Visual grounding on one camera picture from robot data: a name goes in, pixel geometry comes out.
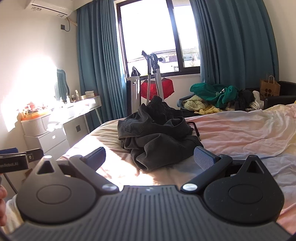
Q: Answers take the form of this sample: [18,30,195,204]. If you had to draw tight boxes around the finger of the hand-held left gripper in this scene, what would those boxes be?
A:
[25,148,44,163]

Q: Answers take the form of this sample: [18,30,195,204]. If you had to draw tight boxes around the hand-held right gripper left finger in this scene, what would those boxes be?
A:
[35,146,120,194]

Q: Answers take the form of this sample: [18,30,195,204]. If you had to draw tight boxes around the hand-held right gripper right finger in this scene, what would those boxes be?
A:
[180,146,265,193]

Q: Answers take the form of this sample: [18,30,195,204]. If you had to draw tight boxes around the dark grey jeans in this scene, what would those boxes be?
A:
[117,103,204,171]

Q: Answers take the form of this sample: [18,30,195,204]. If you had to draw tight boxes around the black knitted garment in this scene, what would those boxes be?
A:
[147,95,183,124]

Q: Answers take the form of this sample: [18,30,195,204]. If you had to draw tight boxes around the person's left hand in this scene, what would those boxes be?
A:
[0,186,7,226]

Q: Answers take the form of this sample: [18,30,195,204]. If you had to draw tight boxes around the white drawer cabinet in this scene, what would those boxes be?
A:
[23,128,71,163]

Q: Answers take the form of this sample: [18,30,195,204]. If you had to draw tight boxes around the white ribbed container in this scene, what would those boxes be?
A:
[21,115,50,137]

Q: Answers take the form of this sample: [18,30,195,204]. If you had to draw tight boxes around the white dressing table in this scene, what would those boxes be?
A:
[45,95,103,160]

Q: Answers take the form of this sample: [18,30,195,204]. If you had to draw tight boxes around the row of cosmetic bottles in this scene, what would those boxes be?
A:
[21,89,81,121]

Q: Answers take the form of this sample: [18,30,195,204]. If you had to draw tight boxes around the pastel bed duvet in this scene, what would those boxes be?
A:
[0,100,296,234]

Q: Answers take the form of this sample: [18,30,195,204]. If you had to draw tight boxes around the yellow cloth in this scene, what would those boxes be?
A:
[199,105,229,115]

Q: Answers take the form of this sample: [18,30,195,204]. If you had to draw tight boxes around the pale yellow knit blanket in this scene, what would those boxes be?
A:
[183,95,208,110]

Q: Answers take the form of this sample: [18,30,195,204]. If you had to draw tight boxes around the green garment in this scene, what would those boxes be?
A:
[190,83,240,108]

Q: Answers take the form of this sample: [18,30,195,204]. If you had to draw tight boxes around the white tower appliance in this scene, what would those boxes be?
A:
[127,75,142,114]

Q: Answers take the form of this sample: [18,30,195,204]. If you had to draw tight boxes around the red cloth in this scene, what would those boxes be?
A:
[140,77,174,99]

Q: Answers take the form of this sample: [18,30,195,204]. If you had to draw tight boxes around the grey garment steamer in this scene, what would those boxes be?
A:
[141,50,166,106]

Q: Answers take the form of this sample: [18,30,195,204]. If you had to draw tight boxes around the brown paper bag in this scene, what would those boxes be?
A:
[259,74,281,100]

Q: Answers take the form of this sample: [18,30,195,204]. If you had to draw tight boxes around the teal curtain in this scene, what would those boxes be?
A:
[76,0,130,133]
[190,0,279,90]

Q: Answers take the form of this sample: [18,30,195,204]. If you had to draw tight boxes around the black framed window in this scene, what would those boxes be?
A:
[117,0,201,78]

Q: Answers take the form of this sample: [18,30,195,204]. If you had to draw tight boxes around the white air conditioner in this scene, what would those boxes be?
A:
[24,0,73,18]

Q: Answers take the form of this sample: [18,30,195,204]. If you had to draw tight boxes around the teal wavy frame mirror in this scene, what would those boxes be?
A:
[54,68,70,103]

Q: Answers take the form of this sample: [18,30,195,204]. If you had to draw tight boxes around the black wall socket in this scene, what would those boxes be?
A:
[60,17,71,32]

